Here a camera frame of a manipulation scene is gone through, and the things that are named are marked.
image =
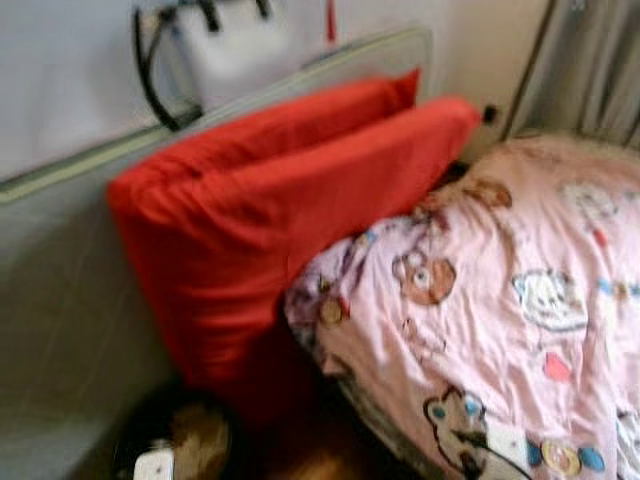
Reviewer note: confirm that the pink cartoon bear blanket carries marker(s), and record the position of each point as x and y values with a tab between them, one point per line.
500	300

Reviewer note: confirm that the grey pleated curtain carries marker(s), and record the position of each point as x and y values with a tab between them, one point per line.
590	70

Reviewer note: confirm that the red cushion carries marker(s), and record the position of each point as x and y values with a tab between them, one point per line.
250	260
300	115

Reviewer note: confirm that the red hanging tassel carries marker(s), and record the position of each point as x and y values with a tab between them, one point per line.
330	25

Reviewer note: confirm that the black round waste bin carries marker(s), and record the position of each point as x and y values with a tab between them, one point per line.
125	420

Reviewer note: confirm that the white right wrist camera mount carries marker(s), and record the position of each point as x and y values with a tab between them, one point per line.
506	442

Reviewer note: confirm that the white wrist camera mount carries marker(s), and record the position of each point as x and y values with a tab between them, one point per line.
155	466
506	442

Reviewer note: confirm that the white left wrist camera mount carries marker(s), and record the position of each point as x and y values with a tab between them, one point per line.
155	466

